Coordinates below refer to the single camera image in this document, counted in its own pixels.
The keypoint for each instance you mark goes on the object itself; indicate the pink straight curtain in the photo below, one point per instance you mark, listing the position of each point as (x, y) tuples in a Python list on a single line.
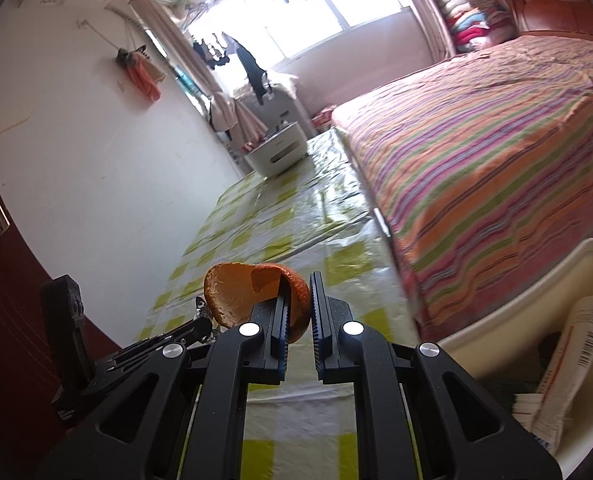
[(426, 20)]

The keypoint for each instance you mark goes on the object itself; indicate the stack of folded quilts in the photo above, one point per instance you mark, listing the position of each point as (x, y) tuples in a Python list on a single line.
[(466, 15)]

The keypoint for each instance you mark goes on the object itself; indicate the orange cloth on wall hook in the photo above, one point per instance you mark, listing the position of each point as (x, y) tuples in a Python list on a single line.
[(144, 77)]

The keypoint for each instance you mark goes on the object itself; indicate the dark red door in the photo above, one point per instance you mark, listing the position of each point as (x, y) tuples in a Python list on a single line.
[(16, 310)]

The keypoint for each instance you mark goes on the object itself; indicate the orange peel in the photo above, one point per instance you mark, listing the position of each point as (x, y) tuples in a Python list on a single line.
[(226, 295)]

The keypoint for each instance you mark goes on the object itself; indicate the red patterned bag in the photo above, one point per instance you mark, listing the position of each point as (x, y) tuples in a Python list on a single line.
[(324, 115)]

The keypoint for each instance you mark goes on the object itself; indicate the white squeeze tube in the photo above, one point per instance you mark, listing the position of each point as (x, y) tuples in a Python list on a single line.
[(571, 360)]

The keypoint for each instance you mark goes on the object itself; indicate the white cabinet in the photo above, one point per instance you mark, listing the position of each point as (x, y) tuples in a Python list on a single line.
[(286, 110)]

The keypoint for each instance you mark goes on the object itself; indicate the pink tied-back curtain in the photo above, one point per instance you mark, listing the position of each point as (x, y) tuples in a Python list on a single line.
[(176, 50)]

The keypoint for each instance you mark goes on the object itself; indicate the table with green checked cover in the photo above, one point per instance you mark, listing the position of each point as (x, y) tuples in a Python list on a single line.
[(286, 220)]

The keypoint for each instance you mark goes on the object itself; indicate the hanging black garment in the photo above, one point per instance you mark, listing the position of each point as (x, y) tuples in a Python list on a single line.
[(251, 67)]

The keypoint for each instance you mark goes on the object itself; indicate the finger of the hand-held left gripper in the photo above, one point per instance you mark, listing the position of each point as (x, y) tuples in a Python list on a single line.
[(166, 337)]

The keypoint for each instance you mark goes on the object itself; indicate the small laundry hanger with socks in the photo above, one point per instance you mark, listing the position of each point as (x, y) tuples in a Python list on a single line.
[(209, 52)]

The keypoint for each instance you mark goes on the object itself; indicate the bed with striped sheet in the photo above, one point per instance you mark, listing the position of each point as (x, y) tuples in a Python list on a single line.
[(476, 160)]

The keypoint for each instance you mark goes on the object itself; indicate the white storage box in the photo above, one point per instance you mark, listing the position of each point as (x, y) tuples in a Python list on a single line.
[(281, 155)]

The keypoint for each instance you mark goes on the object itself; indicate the cream plastic bin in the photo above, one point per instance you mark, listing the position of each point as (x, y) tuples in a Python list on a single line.
[(516, 310)]

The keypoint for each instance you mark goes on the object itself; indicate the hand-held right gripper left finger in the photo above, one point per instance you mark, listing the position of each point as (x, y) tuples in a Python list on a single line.
[(282, 340)]

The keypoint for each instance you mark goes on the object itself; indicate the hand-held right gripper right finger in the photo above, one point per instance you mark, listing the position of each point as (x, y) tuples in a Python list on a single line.
[(317, 330)]

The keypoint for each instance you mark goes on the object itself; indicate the white printed cardboard box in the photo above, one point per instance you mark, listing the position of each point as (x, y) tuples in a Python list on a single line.
[(526, 405)]

